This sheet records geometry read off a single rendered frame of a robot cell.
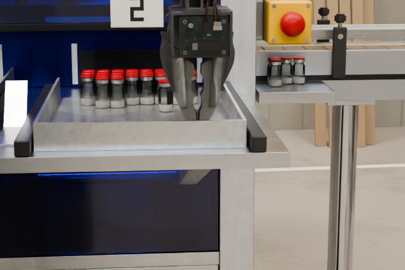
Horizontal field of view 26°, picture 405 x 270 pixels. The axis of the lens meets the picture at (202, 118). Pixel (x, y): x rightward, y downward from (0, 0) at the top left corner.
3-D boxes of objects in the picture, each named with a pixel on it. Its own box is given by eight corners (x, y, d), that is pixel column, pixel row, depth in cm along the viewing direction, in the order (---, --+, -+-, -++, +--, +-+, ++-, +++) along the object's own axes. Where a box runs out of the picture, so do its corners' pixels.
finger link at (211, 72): (200, 137, 104) (200, 59, 102) (196, 126, 110) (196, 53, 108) (226, 137, 104) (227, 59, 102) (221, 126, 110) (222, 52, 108)
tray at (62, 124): (58, 99, 140) (57, 77, 139) (220, 96, 142) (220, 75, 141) (34, 151, 107) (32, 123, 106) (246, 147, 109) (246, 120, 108)
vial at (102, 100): (95, 106, 133) (94, 76, 132) (109, 105, 134) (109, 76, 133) (94, 108, 131) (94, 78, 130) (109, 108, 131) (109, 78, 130)
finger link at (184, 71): (174, 137, 104) (173, 60, 102) (172, 126, 109) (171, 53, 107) (200, 137, 104) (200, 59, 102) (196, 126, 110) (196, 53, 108)
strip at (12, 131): (7, 122, 123) (5, 80, 122) (29, 121, 124) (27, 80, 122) (-7, 146, 110) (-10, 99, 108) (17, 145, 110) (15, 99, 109)
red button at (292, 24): (277, 35, 144) (278, 10, 143) (301, 34, 145) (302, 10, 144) (281, 37, 141) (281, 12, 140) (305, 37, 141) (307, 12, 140)
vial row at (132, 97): (81, 103, 135) (80, 73, 134) (197, 102, 137) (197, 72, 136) (80, 106, 133) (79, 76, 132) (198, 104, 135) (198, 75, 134)
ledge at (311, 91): (247, 89, 160) (248, 78, 159) (317, 88, 161) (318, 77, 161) (258, 103, 146) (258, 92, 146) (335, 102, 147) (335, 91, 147)
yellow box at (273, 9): (261, 40, 151) (262, -3, 149) (303, 39, 151) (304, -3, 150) (269, 45, 143) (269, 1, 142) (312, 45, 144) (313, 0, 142)
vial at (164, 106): (158, 109, 131) (157, 81, 130) (172, 109, 131) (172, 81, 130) (158, 113, 129) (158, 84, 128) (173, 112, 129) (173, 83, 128)
